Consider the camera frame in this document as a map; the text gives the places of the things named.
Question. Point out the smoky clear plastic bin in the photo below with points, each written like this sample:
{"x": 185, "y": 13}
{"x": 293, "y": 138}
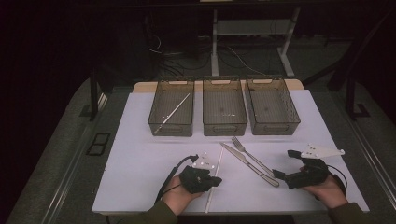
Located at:
{"x": 271, "y": 105}
{"x": 224, "y": 102}
{"x": 158, "y": 124}

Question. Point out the white chopstick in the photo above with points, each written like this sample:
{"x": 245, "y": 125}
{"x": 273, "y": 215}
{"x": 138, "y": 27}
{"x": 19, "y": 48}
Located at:
{"x": 219, "y": 161}
{"x": 172, "y": 112}

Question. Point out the black metal stand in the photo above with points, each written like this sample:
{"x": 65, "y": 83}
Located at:
{"x": 93, "y": 96}
{"x": 350, "y": 99}

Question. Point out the metal floor rail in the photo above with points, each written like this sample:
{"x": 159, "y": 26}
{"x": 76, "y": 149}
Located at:
{"x": 71, "y": 168}
{"x": 373, "y": 158}

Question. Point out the person's right hand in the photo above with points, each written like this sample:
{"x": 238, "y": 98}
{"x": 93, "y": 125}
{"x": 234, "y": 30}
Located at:
{"x": 330, "y": 193}

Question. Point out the white metal frame desk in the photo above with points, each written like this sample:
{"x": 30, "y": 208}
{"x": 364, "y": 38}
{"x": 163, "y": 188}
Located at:
{"x": 214, "y": 46}

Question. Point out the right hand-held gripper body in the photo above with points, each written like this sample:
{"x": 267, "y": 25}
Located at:
{"x": 311, "y": 177}

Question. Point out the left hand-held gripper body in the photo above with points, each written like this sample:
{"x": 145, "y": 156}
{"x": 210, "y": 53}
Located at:
{"x": 196, "y": 180}

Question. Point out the steel fork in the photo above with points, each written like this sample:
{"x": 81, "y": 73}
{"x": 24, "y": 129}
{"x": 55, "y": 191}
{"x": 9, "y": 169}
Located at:
{"x": 255, "y": 158}

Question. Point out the steel table knife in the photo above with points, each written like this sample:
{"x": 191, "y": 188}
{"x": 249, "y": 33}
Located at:
{"x": 246, "y": 161}

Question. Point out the white table cover sheet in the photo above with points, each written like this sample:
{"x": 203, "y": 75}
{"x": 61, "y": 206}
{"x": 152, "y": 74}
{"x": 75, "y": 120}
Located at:
{"x": 140, "y": 161}

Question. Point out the person's left hand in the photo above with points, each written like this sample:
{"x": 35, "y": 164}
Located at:
{"x": 176, "y": 196}

